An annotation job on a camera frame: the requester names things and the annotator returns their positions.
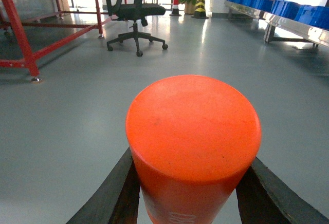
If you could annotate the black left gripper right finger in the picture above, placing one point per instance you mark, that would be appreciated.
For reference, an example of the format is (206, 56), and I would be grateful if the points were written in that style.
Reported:
(264, 198)

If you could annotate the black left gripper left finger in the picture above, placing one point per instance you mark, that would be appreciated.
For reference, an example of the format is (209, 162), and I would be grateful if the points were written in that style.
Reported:
(117, 198)

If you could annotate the orange cylindrical capacitor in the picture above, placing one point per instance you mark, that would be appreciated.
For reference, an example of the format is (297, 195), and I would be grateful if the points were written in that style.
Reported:
(192, 139)

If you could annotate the black office chair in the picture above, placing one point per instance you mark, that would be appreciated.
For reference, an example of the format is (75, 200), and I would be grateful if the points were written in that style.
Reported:
(138, 10)

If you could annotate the yellow black striped cone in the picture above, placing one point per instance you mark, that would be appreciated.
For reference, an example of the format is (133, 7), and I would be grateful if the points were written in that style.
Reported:
(200, 10)

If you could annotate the red white traffic cone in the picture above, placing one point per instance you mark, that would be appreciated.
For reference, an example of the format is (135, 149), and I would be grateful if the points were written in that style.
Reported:
(175, 8)

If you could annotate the red metal workbench frame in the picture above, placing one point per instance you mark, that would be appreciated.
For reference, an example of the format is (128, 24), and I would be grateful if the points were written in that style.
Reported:
(30, 57)

